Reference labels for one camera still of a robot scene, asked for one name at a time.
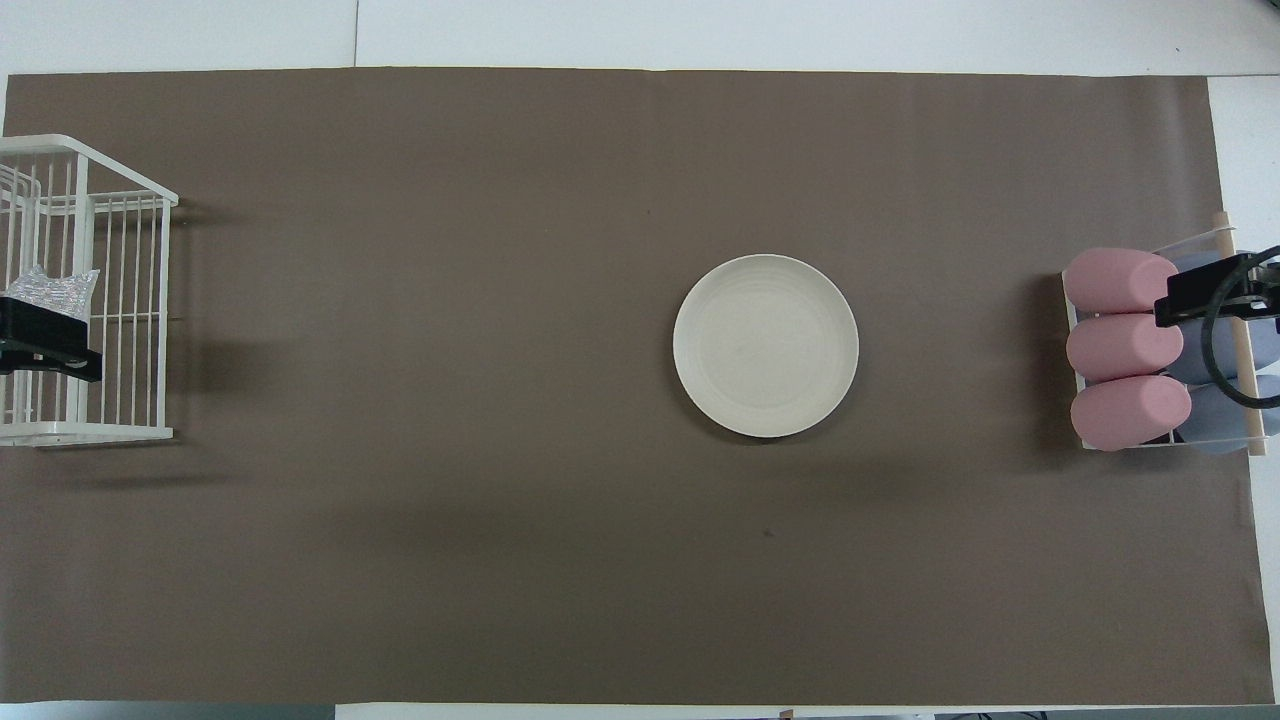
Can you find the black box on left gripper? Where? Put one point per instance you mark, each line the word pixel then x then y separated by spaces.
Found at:
pixel 50 322

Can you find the silver mesh scrub sponge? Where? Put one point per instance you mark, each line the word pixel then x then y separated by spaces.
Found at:
pixel 55 290

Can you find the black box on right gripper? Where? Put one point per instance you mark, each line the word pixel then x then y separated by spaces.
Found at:
pixel 1200 295

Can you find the brown table mat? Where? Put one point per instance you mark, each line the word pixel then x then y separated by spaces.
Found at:
pixel 500 300

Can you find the cup rack with wooden rod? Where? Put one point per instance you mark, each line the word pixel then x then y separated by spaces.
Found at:
pixel 1238 340

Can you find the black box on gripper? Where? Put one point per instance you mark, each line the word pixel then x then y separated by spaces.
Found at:
pixel 50 322
pixel 1200 295

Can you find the pink plastic cup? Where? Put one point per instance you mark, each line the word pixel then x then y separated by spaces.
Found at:
pixel 1115 282
pixel 1125 412
pixel 1120 348

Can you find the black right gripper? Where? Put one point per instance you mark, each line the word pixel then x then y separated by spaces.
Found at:
pixel 1268 290

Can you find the cream round plate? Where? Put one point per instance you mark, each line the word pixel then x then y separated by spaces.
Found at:
pixel 766 346

